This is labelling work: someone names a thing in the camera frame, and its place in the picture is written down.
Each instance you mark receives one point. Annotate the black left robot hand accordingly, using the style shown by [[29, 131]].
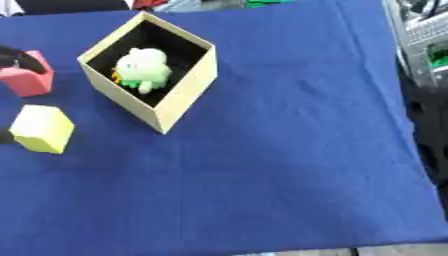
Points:
[[17, 58]]

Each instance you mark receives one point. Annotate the red arch block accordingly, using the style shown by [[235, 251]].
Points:
[[26, 81]]

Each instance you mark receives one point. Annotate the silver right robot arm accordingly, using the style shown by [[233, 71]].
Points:
[[421, 43]]

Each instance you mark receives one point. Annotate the tan cardboard box black inside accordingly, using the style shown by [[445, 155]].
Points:
[[181, 96]]

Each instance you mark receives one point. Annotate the yellow hexagonal block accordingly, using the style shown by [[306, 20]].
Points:
[[42, 128]]

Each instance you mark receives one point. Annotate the pale green soft toy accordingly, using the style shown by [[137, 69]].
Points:
[[143, 68]]

